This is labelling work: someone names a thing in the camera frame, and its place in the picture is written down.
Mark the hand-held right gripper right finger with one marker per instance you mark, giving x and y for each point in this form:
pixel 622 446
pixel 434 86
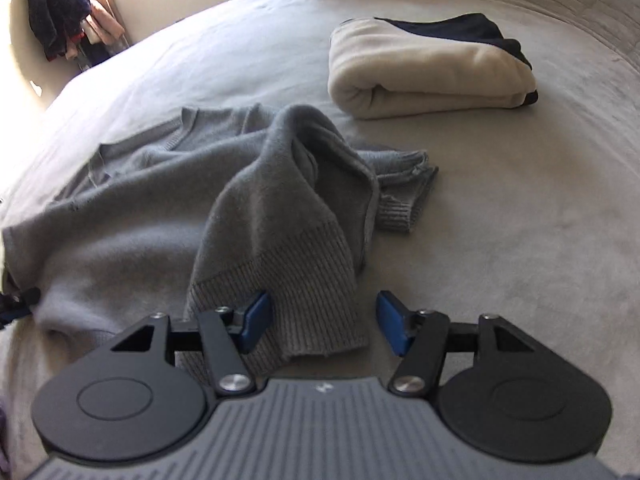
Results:
pixel 390 321

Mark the grey quilted pillow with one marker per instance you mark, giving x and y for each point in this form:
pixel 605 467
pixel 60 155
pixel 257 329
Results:
pixel 560 10

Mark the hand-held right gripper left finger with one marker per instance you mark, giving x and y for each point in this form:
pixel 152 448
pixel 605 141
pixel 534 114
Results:
pixel 254 319

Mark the folded cream and navy blanket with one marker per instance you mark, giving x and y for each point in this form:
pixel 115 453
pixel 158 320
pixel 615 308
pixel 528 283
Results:
pixel 425 75

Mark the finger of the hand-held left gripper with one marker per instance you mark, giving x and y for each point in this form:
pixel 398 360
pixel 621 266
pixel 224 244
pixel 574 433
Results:
pixel 15 304

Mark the grey knit sweater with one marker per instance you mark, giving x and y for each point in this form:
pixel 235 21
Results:
pixel 150 220

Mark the grey bed cover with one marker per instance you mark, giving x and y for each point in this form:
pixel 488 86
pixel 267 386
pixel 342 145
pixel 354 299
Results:
pixel 500 240

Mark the hanging dark and pink clothes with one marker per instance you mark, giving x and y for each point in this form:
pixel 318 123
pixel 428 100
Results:
pixel 65 15

